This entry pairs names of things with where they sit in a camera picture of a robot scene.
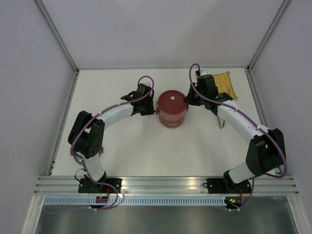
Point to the red lid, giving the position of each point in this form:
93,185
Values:
172,102

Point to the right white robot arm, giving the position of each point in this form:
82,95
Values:
266,148

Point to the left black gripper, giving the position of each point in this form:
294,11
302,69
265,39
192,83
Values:
151,110

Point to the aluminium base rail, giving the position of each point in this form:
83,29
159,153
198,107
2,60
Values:
171,185

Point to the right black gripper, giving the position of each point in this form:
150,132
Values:
189,97

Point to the aluminium frame post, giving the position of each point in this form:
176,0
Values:
52,27
269,32

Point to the right aluminium frame post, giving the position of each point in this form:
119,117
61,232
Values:
269,32

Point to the left aluminium frame post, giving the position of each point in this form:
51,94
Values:
52,27

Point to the red steel bowl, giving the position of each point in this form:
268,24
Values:
171,105
171,121

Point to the white slotted cable duct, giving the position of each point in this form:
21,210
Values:
138,200

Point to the metal tongs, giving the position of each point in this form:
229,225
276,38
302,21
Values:
221,122

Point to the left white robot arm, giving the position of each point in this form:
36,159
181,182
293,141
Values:
86,136

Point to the yellow bamboo mat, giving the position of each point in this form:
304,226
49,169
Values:
224,84

